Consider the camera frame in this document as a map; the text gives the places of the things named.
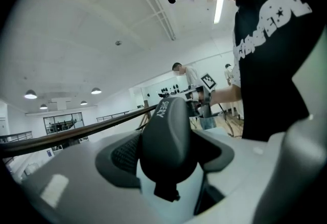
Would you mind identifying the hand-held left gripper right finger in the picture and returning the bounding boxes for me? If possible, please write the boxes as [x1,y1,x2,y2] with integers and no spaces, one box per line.
[190,22,327,224]

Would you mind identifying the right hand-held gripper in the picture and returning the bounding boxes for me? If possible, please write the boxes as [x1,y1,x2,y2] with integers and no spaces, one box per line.
[184,72,218,119]

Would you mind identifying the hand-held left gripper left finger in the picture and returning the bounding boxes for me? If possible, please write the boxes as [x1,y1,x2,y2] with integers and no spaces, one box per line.
[20,130,144,224]

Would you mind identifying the person's right forearm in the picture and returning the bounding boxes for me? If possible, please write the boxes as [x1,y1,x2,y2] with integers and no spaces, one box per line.
[211,84,242,105]

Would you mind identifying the white table with black devices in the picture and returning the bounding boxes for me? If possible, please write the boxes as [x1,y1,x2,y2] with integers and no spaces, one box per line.
[157,83,191,99]

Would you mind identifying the dark brown wooden bar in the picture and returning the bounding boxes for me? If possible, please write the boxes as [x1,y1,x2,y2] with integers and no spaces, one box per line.
[0,104,159,159]

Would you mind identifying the black framed glass partition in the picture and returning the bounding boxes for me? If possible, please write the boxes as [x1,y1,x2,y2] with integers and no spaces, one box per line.
[43,112,84,135]

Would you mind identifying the person's black printed t-shirt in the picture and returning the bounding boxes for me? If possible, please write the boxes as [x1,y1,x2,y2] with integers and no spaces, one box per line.
[231,0,320,142]

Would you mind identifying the grey metal railing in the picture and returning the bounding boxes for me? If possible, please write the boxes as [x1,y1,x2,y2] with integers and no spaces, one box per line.
[0,130,34,144]
[96,108,144,123]

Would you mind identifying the white ceiling unit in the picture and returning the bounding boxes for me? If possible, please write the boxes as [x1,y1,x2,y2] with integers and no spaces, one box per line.
[50,98,71,111]

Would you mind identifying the long ceiling strip light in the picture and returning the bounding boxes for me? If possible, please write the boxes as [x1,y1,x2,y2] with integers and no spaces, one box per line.
[213,0,224,25]

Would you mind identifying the white ceiling conduit pipes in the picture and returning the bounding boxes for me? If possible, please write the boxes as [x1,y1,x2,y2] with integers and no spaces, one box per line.
[114,0,177,41]

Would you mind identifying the black cable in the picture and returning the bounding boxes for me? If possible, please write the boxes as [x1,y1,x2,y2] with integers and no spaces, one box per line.
[216,102,243,139]

